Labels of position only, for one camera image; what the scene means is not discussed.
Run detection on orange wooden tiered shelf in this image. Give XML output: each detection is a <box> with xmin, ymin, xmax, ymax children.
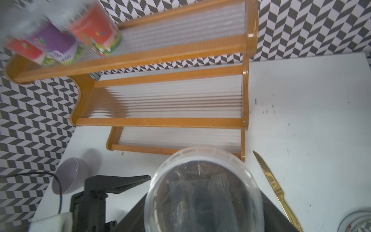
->
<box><xmin>3</xmin><ymin>1</ymin><xmax>259</xmax><ymax>155</ymax></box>

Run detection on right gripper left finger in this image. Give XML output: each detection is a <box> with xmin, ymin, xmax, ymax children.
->
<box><xmin>113</xmin><ymin>194</ymin><xmax>147</xmax><ymax>232</ymax></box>

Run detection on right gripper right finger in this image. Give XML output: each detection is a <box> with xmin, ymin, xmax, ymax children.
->
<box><xmin>260</xmin><ymin>191</ymin><xmax>298</xmax><ymax>232</ymax></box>

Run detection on pink jar floral lid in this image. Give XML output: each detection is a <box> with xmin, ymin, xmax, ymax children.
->
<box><xmin>338</xmin><ymin>210</ymin><xmax>371</xmax><ymax>232</ymax></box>

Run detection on lilac stacked bowls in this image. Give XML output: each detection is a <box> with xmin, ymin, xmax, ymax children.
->
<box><xmin>52</xmin><ymin>158</ymin><xmax>90</xmax><ymax>195</ymax></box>

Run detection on clear seed container red label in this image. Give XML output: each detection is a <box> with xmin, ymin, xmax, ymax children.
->
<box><xmin>5</xmin><ymin>38</ymin><xmax>56</xmax><ymax>67</ymax></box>

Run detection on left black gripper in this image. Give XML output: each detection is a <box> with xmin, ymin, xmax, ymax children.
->
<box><xmin>70</xmin><ymin>175</ymin><xmax>151</xmax><ymax>232</ymax></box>

